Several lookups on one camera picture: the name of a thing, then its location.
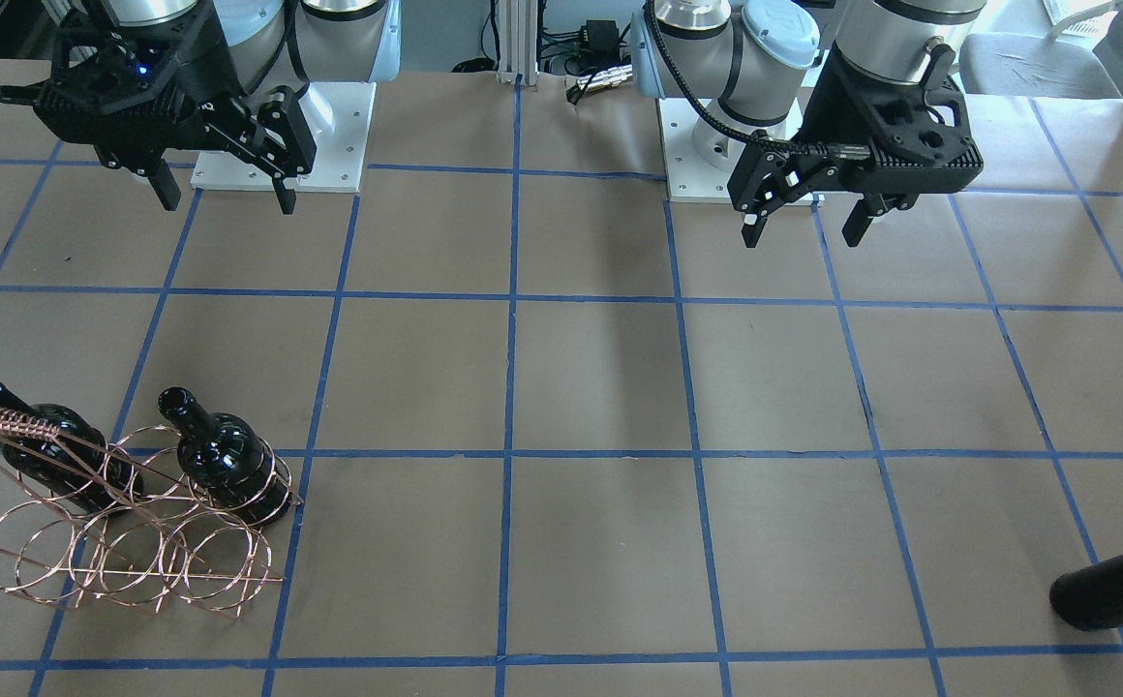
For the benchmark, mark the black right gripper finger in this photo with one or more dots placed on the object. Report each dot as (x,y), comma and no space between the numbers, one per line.
(161,180)
(284,190)

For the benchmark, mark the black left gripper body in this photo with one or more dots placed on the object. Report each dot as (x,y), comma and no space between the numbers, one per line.
(825,114)

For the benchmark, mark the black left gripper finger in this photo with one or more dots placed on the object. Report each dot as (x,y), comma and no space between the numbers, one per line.
(755,219)
(864,213)

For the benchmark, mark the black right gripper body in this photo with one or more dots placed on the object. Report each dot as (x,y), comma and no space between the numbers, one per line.
(214,75)

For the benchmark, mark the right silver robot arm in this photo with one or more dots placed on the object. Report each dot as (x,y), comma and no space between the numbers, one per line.
(333,53)

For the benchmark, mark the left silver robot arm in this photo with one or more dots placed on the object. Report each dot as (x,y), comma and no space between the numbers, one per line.
(749,71)

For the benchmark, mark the dark wine bottle in basket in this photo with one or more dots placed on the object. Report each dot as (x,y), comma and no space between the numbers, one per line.
(224,457)

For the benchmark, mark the black power adapter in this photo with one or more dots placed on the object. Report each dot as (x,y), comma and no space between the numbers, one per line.
(599,38)

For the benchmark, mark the grey office chair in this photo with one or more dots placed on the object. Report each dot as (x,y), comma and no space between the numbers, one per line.
(1026,66)

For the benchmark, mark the aluminium frame post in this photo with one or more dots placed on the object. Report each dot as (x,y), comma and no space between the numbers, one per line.
(516,38)

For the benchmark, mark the copper wire wine basket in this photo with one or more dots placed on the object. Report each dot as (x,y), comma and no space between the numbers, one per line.
(175,542)

